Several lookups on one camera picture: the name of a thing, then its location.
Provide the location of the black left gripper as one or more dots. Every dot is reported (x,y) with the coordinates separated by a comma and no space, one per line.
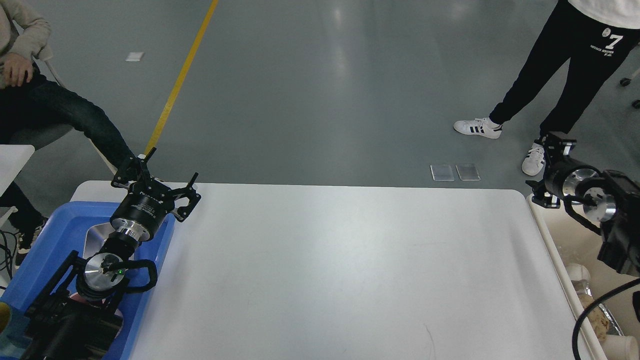
(148,202)

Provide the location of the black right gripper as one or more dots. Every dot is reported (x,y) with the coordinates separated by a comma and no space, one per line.
(562,173)

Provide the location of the stainless steel rectangular container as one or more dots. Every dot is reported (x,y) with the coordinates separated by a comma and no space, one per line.
(96,236)

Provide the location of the pink mug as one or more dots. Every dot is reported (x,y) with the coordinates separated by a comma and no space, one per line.
(97,309)

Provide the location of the brown paper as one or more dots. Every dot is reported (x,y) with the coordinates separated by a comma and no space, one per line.
(597,318)

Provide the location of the aluminium foil tray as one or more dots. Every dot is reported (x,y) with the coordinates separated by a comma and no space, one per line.
(585,288)

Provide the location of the white paper cup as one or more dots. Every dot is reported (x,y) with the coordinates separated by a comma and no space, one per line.
(618,347)

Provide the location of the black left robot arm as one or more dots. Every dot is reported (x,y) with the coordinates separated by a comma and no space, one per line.
(75,316)

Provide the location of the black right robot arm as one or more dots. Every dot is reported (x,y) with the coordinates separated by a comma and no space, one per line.
(605,202)

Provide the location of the beige plastic bin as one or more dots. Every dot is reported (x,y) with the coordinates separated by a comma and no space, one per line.
(568,242)

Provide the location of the clear floor plate right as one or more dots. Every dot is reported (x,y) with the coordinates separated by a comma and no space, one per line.
(468,172)

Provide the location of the clear floor plate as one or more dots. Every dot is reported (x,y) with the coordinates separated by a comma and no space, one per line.
(468,172)
(442,173)

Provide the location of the clear floor plate left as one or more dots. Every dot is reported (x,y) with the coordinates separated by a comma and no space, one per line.
(442,173)

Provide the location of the blue plastic tray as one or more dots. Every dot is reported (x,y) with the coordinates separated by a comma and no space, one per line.
(65,231)

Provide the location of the white cup in bin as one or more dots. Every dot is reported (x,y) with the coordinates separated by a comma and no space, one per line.
(578,273)

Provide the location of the white wheeled rack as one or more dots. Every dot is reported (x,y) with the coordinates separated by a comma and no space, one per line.
(626,81)

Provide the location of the white rolling chair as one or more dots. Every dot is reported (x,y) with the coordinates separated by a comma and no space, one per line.
(30,100)

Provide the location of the white side table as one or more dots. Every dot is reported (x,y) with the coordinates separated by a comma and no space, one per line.
(12,160)

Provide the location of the person in beige sweater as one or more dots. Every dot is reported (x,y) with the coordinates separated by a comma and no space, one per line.
(25,31)

